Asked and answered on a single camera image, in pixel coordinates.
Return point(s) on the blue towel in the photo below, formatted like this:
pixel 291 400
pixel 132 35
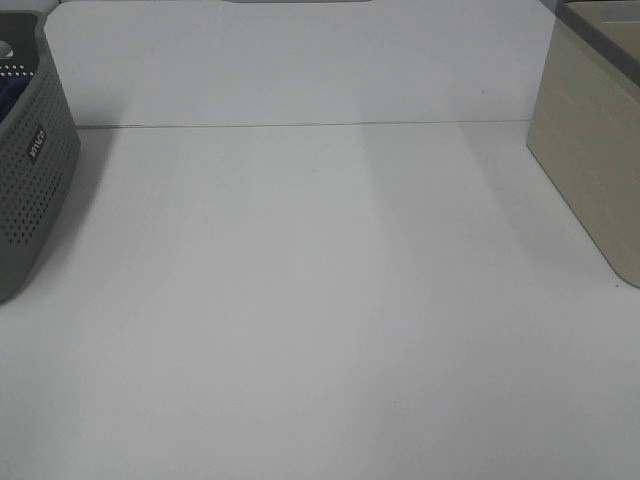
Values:
pixel 13 85

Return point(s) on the grey perforated plastic basket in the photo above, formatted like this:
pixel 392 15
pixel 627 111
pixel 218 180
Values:
pixel 39 150

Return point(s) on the beige storage box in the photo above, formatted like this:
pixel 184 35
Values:
pixel 584 131

